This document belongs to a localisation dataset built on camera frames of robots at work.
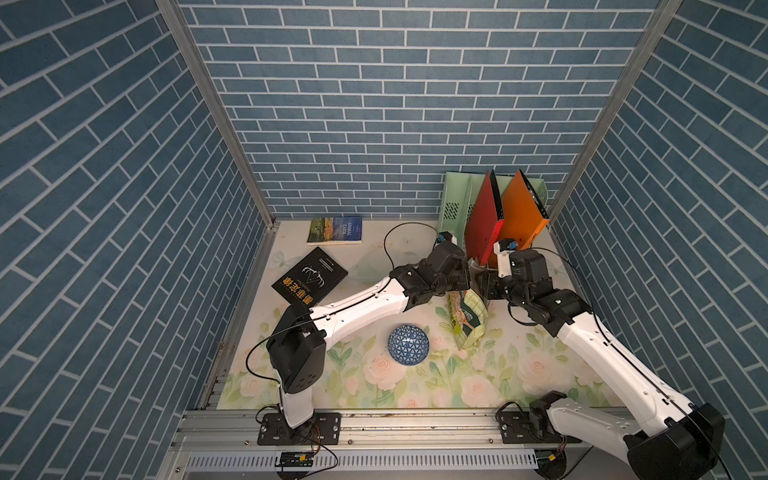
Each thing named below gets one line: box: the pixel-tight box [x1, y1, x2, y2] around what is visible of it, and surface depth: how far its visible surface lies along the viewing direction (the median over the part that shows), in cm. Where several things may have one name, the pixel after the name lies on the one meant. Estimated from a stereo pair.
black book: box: [271, 246, 349, 309], surface depth 101 cm
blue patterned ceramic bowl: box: [387, 324, 431, 367], surface depth 88 cm
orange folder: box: [488, 170, 551, 268], surface depth 88 cm
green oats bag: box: [448, 288, 489, 351], surface depth 80 cm
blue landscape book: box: [307, 216, 363, 245], surface depth 118 cm
